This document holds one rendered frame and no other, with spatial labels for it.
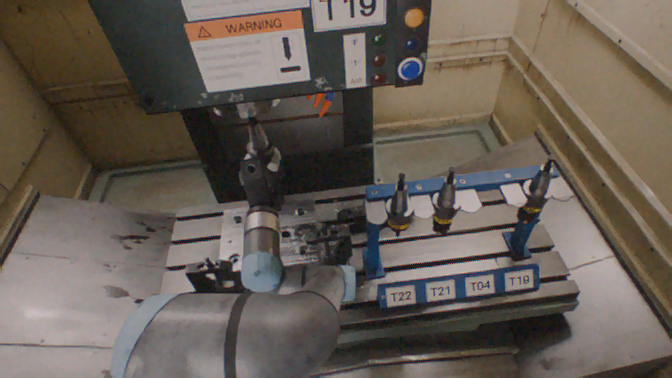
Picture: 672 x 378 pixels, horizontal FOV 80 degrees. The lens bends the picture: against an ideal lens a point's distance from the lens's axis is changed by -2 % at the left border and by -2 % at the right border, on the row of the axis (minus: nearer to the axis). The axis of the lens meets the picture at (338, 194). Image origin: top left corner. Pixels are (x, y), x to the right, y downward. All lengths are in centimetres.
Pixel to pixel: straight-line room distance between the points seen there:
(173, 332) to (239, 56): 37
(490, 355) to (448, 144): 110
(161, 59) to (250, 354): 41
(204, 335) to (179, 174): 172
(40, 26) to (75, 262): 89
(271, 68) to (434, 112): 152
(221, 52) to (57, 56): 143
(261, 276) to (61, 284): 106
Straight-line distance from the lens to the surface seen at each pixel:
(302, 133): 152
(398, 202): 91
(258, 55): 61
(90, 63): 197
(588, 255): 150
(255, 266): 78
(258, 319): 47
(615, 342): 141
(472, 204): 99
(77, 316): 166
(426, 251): 127
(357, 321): 115
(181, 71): 64
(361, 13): 59
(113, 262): 175
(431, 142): 210
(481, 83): 206
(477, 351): 133
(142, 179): 223
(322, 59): 62
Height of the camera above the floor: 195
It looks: 48 degrees down
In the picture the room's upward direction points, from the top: 6 degrees counter-clockwise
